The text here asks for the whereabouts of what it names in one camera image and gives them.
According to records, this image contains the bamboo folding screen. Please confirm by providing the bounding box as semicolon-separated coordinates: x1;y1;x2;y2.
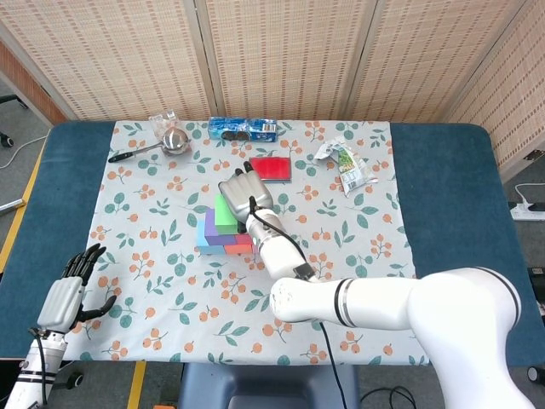
0;0;545;171

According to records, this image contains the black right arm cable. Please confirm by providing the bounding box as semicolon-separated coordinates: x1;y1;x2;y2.
248;195;348;409

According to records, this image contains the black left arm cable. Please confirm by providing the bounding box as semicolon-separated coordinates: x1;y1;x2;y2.
28;326;49;404

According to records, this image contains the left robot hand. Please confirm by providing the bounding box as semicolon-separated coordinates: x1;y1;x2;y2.
37;243;118;333

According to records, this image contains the blue cookie package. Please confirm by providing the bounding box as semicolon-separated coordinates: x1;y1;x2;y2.
207;116;279;142

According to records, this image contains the black office chair base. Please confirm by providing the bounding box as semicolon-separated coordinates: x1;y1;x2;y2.
0;94;29;149

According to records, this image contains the white power strip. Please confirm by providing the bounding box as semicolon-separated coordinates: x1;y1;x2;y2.
510;202;545;222

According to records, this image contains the steel ladle black handle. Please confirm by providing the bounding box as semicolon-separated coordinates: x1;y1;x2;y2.
107;128;191;164

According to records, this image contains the purple foam cube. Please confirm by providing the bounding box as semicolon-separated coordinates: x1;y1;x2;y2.
204;208;239;247

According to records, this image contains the red flat case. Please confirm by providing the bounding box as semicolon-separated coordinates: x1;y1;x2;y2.
249;156;293;184

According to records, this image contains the green foam cube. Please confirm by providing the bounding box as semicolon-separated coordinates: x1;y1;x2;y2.
214;193;238;234

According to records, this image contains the white floor cable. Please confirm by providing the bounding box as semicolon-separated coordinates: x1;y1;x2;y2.
0;135;48;170

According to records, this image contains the floral print tablecloth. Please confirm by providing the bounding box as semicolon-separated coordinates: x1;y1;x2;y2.
59;120;430;367

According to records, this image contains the crumpled green white snack bag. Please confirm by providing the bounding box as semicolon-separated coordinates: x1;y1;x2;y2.
314;135;379;198

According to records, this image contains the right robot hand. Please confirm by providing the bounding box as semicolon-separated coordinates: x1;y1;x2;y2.
217;160;274;225

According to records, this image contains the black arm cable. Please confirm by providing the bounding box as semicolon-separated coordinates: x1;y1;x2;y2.
248;195;348;409
28;326;49;404

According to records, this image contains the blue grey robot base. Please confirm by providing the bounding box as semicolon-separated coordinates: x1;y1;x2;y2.
177;364;361;409

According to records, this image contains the light blue foam cube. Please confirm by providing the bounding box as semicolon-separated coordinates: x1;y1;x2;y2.
195;220;227;256

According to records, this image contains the dark blue table cover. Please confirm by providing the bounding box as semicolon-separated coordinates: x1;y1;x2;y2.
0;120;533;370

